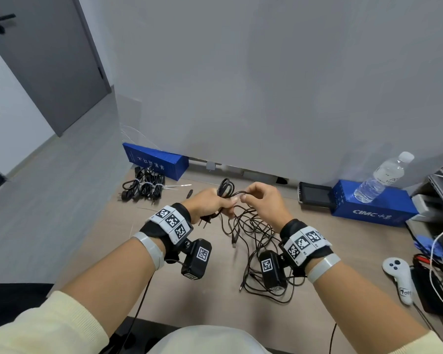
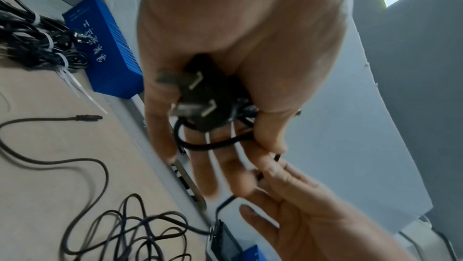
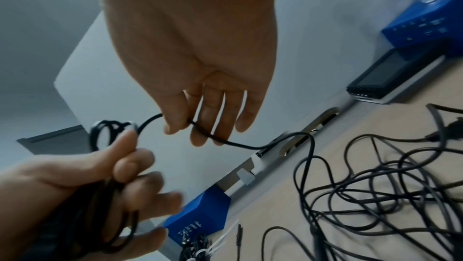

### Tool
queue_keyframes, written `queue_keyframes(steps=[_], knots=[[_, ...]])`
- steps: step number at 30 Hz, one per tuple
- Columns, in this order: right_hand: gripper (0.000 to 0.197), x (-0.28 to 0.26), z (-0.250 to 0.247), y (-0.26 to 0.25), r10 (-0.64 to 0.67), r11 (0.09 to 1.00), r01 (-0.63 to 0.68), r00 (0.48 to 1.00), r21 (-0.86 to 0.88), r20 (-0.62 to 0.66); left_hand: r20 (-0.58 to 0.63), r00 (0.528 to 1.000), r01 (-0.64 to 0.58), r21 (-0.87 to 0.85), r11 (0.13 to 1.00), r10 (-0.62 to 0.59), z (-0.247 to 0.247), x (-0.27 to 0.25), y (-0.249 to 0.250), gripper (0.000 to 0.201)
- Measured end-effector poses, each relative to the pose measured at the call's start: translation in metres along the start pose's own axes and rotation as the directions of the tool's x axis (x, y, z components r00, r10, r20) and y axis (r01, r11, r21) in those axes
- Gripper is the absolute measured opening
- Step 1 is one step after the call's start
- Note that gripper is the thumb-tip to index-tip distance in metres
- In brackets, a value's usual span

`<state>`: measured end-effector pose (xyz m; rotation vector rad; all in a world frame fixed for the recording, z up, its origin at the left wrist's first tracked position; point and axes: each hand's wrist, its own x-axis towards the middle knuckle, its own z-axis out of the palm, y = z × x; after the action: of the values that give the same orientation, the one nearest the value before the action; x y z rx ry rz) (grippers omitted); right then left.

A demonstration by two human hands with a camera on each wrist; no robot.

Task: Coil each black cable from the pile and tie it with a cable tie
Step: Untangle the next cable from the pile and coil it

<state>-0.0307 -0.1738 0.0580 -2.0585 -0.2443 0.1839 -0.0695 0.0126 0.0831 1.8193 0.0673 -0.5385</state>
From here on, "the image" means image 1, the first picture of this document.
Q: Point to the grey wristband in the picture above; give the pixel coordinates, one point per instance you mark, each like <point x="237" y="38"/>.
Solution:
<point x="323" y="268"/>
<point x="149" y="250"/>

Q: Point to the person's cream sweater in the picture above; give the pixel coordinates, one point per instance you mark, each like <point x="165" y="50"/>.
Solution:
<point x="206" y="342"/>

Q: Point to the blue plastic item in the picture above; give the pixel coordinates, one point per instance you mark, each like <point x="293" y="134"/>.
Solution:
<point x="426" y="243"/>

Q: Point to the clear plastic water bottle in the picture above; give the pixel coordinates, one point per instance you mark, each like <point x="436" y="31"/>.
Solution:
<point x="376" y="184"/>

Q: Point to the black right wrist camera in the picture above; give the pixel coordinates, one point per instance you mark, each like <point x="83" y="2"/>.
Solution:
<point x="271" y="270"/>

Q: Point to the person's right hand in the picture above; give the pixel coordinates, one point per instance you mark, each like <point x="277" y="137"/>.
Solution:
<point x="267" y="206"/>

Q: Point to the grey metal rack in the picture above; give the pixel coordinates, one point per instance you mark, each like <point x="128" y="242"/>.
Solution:
<point x="424" y="202"/>

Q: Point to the blue rectangular box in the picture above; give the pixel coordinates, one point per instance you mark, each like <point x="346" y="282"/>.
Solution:
<point x="384" y="213"/>

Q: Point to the black power adapter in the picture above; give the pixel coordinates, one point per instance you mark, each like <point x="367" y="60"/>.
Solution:
<point x="424" y="291"/>

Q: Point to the person's left forearm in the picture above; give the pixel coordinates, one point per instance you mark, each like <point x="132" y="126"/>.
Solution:
<point x="107" y="291"/>

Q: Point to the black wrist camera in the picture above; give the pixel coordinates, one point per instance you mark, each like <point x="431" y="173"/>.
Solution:
<point x="271" y="270"/>
<point x="199" y="258"/>

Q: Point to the small black screen device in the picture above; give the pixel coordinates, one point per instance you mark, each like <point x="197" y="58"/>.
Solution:
<point x="315" y="196"/>

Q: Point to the grey desk clamp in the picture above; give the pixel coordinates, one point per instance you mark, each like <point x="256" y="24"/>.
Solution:
<point x="210" y="165"/>

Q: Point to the white game controller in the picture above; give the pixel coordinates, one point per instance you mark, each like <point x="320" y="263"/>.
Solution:
<point x="395" y="267"/>

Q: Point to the person's left hand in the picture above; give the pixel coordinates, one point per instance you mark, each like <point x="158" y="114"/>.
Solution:
<point x="208" y="204"/>

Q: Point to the blue triangular box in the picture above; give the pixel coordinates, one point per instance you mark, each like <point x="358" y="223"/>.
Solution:
<point x="157" y="162"/>

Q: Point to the light wooden table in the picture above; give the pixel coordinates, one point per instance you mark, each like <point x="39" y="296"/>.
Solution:
<point x="347" y="254"/>

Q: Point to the person's right forearm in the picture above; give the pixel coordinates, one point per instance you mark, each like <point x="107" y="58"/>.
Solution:
<point x="365" y="309"/>

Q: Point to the grey left wristband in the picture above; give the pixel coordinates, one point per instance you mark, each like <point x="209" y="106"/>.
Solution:
<point x="149" y="250"/>

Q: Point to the black office chair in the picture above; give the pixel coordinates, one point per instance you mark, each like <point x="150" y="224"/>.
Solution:
<point x="147" y="335"/>

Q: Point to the grey right wristband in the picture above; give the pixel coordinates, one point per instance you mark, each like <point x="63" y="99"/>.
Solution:
<point x="323" y="268"/>

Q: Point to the grey door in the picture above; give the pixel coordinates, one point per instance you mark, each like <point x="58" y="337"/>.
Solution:
<point x="48" y="62"/>

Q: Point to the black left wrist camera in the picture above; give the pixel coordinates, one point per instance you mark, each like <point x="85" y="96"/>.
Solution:
<point x="199" y="258"/>

